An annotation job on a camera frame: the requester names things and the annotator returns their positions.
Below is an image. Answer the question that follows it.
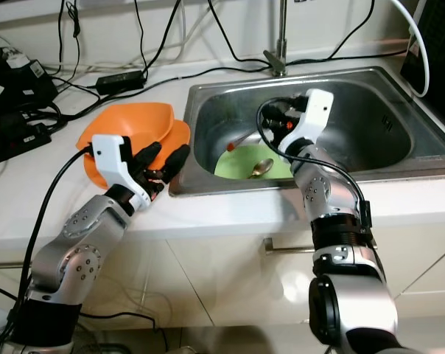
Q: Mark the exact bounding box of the white base cabinet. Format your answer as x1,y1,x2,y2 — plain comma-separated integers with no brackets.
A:
0,229,445,333

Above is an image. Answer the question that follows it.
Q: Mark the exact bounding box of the wire fan guard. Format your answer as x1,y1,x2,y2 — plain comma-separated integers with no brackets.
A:
0,324,24,354

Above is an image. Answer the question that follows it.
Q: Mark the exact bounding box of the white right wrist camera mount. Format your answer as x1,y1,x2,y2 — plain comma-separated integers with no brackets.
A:
278,88,334,156

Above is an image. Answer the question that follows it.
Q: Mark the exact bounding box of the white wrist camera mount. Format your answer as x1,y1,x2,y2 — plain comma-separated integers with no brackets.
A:
91,134,151,212
278,88,334,156

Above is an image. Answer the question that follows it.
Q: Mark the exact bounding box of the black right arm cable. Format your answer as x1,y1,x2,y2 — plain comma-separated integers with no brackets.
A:
256,96,374,237

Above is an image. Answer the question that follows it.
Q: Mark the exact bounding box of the black adapter cable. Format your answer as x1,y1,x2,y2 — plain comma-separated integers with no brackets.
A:
46,63,264,119

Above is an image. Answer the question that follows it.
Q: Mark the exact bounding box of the metal cabinet handle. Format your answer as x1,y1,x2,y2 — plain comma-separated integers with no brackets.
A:
0,254,43,270
263,237,315,257

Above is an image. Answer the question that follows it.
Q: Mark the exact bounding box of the orange plastic plate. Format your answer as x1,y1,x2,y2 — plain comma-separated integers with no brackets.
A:
81,119,191,191

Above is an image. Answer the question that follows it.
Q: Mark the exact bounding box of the metal faucet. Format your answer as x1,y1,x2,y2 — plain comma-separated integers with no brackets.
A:
263,0,290,77

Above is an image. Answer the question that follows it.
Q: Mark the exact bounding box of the long slim utensil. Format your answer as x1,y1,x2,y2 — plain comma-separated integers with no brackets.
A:
227,129,260,152

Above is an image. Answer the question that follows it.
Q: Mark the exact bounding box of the black power strip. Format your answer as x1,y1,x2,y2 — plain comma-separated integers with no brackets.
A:
0,122,50,167

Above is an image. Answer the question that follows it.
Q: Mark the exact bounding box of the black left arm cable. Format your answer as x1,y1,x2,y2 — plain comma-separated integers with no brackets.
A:
0,146,97,354

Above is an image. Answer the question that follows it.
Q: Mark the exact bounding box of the black power adapter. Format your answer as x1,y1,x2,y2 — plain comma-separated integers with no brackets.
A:
95,70,147,95

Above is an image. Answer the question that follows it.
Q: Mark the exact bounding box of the black charger with white labels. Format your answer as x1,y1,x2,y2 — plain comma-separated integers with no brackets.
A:
0,50,52,111

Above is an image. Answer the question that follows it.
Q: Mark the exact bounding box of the metal spoon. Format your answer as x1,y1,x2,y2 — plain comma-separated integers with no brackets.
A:
250,158,275,180

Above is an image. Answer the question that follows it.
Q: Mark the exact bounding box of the white hose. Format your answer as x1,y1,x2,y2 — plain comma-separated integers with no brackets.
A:
390,0,431,99

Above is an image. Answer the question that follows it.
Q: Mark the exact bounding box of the stainless steel sink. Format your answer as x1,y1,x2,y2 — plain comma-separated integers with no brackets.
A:
168,66,445,197

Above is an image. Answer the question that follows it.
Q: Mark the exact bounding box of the orange plastic bowl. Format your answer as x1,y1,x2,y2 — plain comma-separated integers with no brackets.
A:
77,102,175,167

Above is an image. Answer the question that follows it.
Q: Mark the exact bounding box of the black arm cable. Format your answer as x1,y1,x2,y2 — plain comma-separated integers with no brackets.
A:
0,146,97,354
256,96,374,237

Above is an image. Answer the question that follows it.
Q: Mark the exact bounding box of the light green plate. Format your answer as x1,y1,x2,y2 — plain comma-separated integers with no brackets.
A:
213,144,295,180

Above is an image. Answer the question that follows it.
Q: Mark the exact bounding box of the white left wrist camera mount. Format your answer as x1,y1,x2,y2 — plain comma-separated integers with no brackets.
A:
91,134,151,212

